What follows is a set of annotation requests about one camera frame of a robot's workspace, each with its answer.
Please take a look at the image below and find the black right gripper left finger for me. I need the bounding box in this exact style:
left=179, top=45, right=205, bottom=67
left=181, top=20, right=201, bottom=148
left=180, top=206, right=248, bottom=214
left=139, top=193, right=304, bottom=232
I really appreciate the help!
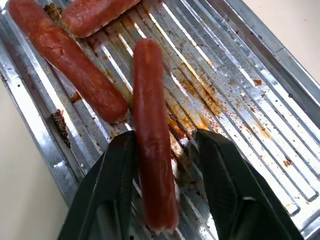
left=57, top=130, right=137, bottom=240

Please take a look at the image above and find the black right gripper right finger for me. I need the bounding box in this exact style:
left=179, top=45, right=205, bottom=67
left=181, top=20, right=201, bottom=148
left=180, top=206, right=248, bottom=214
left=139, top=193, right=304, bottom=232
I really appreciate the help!
left=194, top=128, right=300, bottom=240

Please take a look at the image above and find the long red sausage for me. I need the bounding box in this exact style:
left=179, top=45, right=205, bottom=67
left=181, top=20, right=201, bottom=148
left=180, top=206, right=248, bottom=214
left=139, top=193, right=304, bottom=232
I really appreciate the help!
left=132, top=38, right=180, bottom=232

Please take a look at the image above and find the ribbed silver foil tray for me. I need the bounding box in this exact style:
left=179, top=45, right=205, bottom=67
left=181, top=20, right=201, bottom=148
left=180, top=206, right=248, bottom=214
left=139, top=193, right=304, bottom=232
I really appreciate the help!
left=0, top=0, right=320, bottom=240

